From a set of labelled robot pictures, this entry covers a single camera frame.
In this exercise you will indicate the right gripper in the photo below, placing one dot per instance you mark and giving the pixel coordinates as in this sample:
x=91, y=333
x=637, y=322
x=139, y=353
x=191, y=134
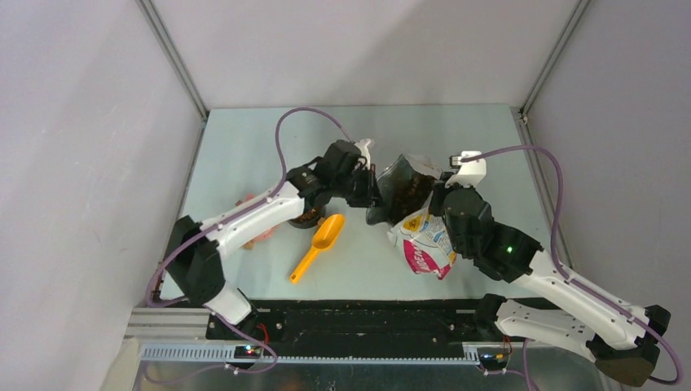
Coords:
x=439, y=191

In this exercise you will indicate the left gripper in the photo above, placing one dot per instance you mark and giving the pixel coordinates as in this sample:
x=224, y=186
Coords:
x=371, y=195

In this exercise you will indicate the cat food bag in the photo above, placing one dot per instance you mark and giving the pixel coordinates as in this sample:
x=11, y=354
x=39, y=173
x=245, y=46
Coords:
x=406, y=188

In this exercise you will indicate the yellow plastic scoop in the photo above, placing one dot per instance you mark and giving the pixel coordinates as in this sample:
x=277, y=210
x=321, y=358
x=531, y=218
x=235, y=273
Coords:
x=323, y=240

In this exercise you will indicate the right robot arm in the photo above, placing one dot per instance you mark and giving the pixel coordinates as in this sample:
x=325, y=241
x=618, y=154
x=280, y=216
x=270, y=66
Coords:
x=623, y=340

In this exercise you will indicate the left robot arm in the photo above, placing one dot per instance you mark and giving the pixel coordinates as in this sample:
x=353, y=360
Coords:
x=197, y=249

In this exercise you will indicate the black pet bowl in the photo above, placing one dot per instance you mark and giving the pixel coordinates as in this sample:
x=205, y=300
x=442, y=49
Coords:
x=307, y=225

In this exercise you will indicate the kibble in black bowl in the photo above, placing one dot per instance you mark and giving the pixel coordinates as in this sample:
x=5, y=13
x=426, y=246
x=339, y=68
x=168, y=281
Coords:
x=308, y=216

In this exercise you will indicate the pink cat bowl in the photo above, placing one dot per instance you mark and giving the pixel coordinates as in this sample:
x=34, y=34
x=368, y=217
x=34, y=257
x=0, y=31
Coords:
x=265, y=235

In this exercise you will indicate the wooden bowl stand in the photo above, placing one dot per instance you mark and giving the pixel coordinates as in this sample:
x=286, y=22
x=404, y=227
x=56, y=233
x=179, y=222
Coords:
x=321, y=221

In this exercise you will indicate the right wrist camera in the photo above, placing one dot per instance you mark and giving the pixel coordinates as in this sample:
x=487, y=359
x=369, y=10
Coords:
x=468, y=169

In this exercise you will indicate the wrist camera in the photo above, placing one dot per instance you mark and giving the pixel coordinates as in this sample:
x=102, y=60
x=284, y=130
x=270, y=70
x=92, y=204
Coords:
x=364, y=145
x=468, y=169

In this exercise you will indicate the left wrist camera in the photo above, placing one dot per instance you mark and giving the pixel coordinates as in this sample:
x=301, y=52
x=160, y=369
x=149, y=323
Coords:
x=364, y=145

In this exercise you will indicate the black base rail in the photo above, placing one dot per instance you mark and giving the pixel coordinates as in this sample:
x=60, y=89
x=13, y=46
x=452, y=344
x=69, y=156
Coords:
x=368, y=329

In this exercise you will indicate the aluminium frame rail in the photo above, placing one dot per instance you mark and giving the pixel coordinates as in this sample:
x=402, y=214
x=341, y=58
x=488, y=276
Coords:
x=195, y=334

